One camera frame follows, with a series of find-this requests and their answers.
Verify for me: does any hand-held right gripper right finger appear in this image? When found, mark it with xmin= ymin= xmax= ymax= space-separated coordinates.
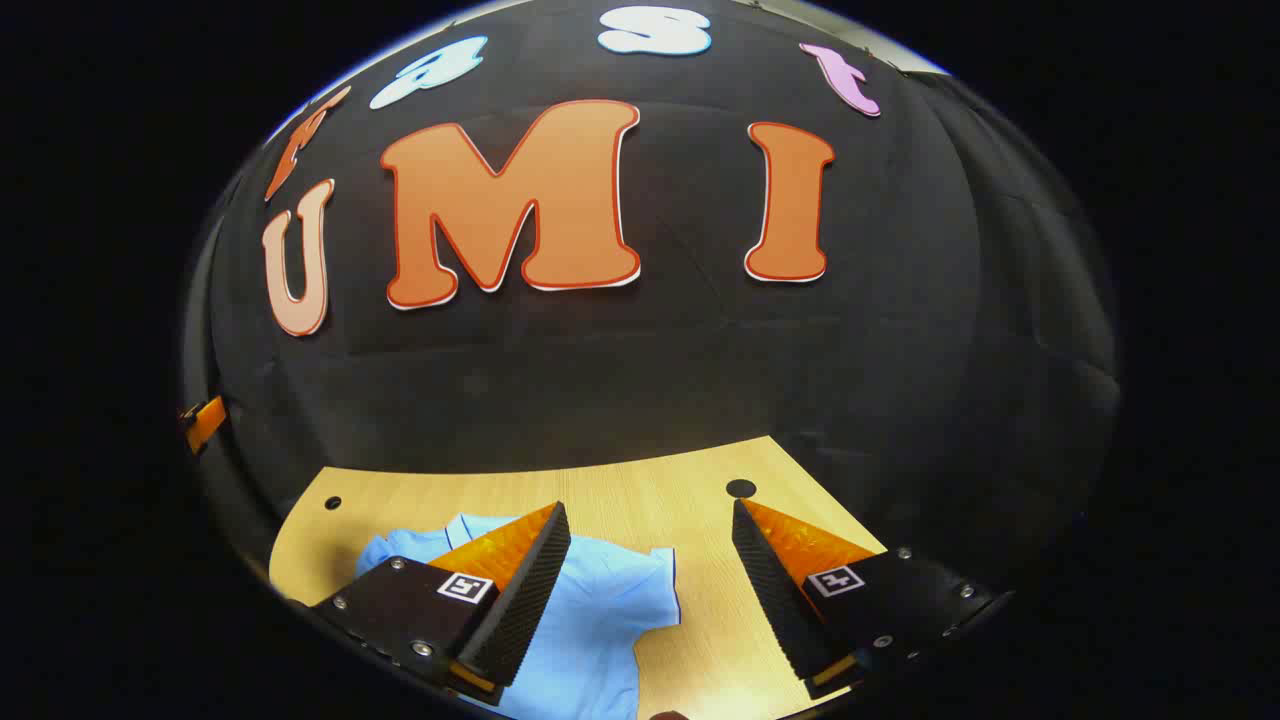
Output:
xmin=732 ymin=498 xmax=1011 ymax=701

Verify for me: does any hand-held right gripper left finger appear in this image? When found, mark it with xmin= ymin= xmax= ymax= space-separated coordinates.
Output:
xmin=312 ymin=500 xmax=573 ymax=706

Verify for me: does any light blue T-shirt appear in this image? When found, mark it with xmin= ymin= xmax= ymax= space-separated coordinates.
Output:
xmin=357 ymin=513 xmax=683 ymax=720

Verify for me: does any black backdrop cloth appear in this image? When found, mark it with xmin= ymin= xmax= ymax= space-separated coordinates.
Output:
xmin=180 ymin=0 xmax=1121 ymax=611

